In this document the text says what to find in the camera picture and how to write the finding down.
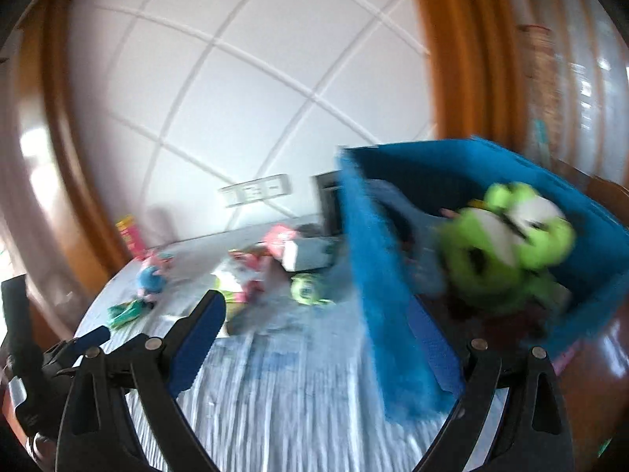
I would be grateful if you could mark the green one-eyed monster plush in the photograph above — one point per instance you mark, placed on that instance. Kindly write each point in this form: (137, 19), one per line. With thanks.
(305, 289)

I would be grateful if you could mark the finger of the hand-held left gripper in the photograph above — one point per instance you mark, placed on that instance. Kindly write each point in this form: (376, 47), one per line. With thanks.
(93, 338)

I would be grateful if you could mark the red yellow chips can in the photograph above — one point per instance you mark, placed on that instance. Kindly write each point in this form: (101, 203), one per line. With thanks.
(130, 238)

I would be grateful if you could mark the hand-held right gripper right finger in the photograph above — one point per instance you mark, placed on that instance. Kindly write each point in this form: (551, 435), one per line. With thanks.
(435, 349)

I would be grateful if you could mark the patterned curtain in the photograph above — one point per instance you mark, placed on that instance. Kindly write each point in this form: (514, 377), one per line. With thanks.
(580, 83)

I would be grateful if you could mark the black safe box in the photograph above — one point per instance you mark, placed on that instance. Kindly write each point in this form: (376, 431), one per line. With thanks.
(327, 201)

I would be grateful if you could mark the white teal box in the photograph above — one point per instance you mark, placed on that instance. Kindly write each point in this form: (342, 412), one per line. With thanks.
(309, 253)

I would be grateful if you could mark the white wall socket panel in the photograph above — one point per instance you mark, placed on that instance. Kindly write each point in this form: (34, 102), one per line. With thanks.
(278, 187)

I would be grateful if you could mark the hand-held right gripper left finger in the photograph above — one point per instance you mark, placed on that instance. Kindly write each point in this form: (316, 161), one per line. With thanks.
(199, 344)

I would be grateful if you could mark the white wall switch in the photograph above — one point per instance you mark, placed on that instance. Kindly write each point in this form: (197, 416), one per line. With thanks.
(230, 195)

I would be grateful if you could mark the pink tissue box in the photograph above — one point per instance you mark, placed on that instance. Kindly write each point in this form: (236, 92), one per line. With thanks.
(280, 237)

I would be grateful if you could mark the striped light blue tablecloth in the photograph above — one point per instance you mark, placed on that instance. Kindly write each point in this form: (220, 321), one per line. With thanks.
(295, 403)

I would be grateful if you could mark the white wall socket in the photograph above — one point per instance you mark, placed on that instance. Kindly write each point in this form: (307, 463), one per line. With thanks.
(253, 191)

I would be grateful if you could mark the green wet wipes pack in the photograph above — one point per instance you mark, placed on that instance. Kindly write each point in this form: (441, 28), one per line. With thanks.
(125, 314)

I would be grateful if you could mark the pink pig plush blue shirt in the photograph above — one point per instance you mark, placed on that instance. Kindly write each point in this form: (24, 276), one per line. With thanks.
(150, 280)

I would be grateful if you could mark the wooden wall frame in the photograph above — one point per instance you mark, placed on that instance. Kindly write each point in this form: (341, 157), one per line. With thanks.
(54, 157)
(457, 59)

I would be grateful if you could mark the green frog plush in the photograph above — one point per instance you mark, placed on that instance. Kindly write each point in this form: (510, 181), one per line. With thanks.
(501, 250)

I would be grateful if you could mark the white pink green plush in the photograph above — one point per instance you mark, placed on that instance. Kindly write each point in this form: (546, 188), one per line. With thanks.
(255, 278)

